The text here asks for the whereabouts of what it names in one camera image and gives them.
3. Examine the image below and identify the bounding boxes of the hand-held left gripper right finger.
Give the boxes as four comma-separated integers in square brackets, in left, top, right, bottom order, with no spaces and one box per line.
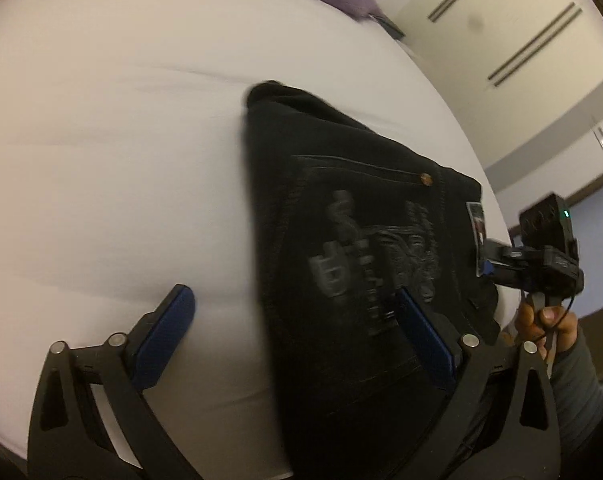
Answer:
[396,287,565,480]

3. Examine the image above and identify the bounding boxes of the grey padded headboard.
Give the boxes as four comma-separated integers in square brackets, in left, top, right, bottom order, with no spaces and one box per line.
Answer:
[371,11,407,40]

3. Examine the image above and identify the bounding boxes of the person's right forearm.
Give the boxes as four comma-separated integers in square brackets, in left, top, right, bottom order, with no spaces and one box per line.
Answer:
[549,327,603,466]

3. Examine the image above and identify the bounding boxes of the white bed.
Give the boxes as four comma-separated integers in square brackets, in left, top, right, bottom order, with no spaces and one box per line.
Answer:
[0,0,515,480]

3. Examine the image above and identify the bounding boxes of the person's right hand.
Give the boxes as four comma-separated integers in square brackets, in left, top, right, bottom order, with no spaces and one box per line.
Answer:
[514,302,579,359]

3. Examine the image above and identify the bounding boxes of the black denim pants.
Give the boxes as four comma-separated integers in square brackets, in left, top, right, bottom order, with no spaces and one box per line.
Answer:
[244,80,502,480]

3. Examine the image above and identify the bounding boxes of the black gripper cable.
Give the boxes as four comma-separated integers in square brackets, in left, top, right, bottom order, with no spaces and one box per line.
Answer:
[544,280,582,381]

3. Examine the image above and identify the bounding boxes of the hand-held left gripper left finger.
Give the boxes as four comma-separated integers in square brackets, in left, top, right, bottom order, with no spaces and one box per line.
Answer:
[27,284,202,480]

